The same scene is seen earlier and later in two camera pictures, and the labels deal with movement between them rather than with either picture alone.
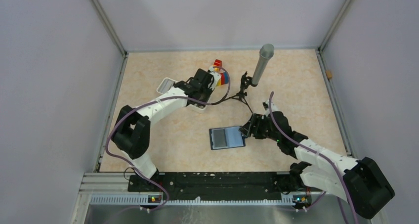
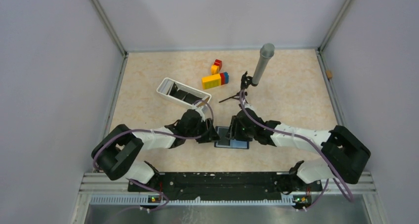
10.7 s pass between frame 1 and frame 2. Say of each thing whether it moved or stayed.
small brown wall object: stayed
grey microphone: stayed
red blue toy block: stayed
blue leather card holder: stayed
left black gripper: moved
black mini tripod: moved
